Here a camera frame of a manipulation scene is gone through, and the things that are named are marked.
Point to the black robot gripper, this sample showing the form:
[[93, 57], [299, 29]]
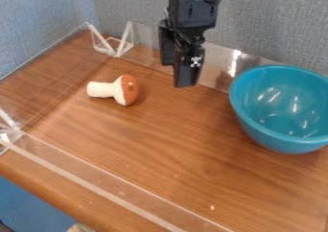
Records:
[[188, 19]]

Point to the white brown toy mushroom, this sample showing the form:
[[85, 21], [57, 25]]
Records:
[[124, 90]]

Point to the blue plastic bowl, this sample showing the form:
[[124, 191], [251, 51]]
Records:
[[280, 102]]

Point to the clear acrylic back barrier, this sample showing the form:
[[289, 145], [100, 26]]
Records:
[[224, 63]]

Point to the clear acrylic barrier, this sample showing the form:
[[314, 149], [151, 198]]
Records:
[[25, 43], [155, 208], [224, 63]]

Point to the clear acrylic left barrier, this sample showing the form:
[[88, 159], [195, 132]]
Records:
[[25, 43]]

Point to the clear acrylic front barrier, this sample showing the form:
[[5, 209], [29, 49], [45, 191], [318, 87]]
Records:
[[155, 208]]

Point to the clear acrylic left bracket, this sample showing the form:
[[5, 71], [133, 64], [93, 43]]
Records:
[[10, 131]]

